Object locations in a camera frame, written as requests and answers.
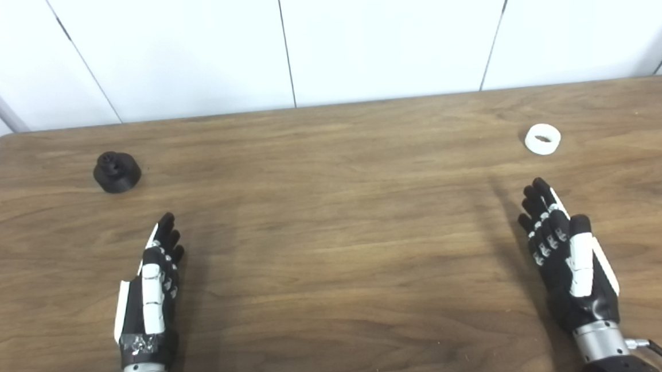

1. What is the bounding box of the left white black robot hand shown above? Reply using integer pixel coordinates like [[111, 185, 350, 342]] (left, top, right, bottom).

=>
[[107, 211, 192, 369]]

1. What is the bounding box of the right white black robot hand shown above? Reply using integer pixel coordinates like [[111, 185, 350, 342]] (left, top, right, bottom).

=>
[[516, 173, 623, 336]]

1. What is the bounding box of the white plastic ring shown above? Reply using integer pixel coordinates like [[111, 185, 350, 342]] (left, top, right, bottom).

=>
[[523, 122, 563, 157]]

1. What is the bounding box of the round black plastic part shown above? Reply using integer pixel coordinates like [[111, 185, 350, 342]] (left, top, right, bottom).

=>
[[92, 149, 143, 195]]

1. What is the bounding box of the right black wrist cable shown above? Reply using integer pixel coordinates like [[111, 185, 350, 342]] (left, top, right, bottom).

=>
[[624, 335, 662, 372]]

